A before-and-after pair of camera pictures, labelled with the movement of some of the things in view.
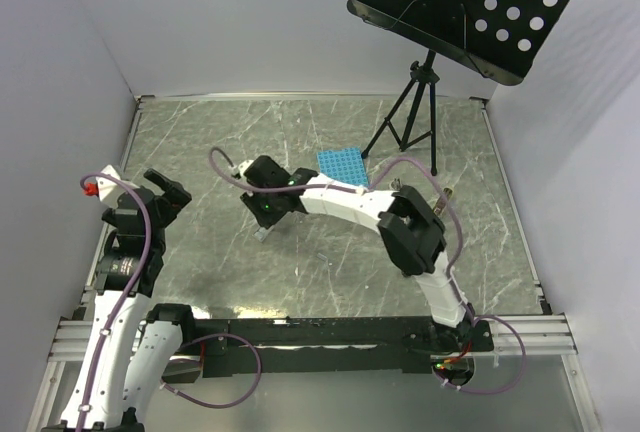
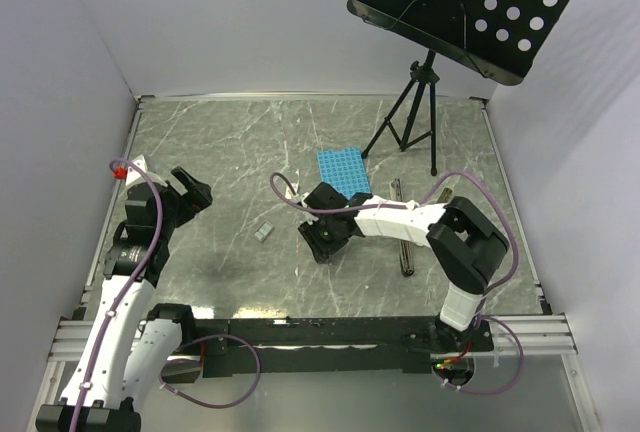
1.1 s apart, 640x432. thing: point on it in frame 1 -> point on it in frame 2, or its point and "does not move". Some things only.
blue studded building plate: x=344 y=165 does not move
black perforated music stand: x=489 y=11 does not move
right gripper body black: x=264 y=206 -> x=322 y=237
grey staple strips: x=260 y=233 does not move
